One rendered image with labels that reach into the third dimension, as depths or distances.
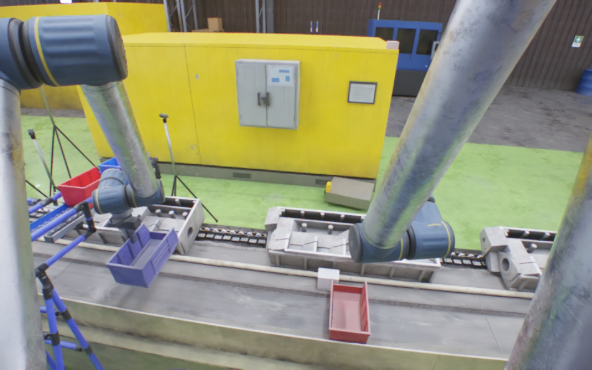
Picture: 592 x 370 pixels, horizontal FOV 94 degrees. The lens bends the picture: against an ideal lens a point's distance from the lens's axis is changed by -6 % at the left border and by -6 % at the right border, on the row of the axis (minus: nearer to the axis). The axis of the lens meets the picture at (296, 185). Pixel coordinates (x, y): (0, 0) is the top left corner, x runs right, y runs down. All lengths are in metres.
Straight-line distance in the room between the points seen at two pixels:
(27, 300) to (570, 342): 0.91
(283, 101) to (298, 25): 9.48
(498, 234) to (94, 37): 2.22
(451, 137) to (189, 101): 3.90
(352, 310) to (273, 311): 0.43
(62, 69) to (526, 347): 1.05
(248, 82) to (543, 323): 3.40
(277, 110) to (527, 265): 2.79
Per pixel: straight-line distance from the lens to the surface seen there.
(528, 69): 14.87
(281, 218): 2.00
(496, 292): 2.16
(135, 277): 1.62
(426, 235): 0.86
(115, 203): 1.40
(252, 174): 4.31
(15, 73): 0.85
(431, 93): 0.48
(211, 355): 1.85
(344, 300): 1.82
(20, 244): 0.74
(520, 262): 2.20
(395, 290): 1.94
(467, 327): 1.93
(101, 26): 0.81
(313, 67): 3.70
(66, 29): 0.82
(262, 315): 1.74
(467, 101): 0.47
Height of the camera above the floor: 2.16
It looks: 30 degrees down
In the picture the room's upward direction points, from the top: 1 degrees clockwise
